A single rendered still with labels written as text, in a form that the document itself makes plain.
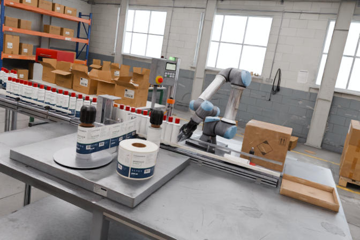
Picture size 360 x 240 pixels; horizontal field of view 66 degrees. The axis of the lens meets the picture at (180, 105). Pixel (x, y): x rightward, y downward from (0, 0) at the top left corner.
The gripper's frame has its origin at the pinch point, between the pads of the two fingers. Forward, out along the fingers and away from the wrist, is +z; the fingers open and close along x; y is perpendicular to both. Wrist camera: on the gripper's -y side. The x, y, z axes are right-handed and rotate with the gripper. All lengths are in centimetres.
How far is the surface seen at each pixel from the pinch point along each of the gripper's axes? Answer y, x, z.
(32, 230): 53, -28, 99
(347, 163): -289, 165, -28
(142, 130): 2.8, -25.6, 14.4
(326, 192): -11, 89, -40
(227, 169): 6.0, 37.0, -12.3
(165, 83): -5.4, -36.0, -21.9
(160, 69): -1, -43, -29
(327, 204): 14, 87, -41
